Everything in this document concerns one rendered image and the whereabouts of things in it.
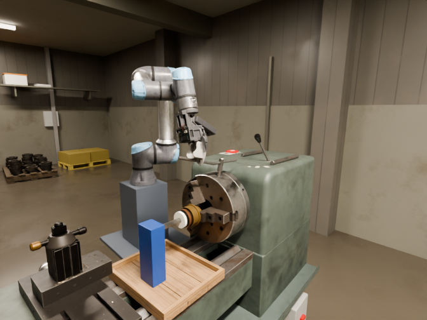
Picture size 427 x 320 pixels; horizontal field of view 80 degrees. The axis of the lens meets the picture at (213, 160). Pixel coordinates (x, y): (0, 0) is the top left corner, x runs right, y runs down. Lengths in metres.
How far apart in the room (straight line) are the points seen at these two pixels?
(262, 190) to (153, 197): 0.64
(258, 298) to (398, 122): 2.54
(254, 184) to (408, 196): 2.49
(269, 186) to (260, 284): 0.48
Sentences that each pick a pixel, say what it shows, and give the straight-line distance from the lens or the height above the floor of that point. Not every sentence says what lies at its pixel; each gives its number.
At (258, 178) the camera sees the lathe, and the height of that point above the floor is 1.22.
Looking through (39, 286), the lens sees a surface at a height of 1.02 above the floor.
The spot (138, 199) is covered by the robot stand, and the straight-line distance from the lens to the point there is 1.43.
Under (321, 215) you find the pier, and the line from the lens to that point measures 3.50.
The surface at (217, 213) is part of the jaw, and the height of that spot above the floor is 1.10.
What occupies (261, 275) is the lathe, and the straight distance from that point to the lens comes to 1.31.
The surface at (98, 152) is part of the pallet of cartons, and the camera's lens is 7.59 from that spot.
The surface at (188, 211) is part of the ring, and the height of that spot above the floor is 1.11.
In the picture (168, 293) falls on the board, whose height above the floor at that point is 0.89.
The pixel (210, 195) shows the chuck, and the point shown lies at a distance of 1.11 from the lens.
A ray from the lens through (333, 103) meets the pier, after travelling 3.26.
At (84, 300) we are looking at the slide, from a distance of 0.92.
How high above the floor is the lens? 1.51
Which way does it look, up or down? 11 degrees down
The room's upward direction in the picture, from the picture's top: 1 degrees clockwise
